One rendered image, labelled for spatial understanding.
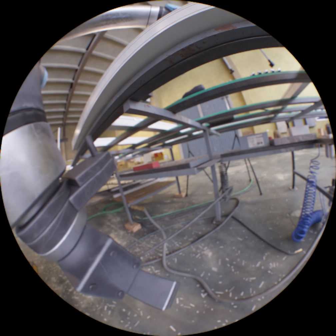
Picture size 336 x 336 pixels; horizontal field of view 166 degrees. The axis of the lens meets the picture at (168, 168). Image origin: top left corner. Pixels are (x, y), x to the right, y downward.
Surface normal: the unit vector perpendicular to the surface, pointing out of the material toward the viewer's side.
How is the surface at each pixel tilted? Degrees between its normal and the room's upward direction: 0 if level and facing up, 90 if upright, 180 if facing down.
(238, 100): 90
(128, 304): 0
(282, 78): 90
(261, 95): 90
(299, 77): 90
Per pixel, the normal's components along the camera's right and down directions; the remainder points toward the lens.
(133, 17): 0.18, 0.97
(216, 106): -0.59, 0.18
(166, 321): -0.21, -0.98
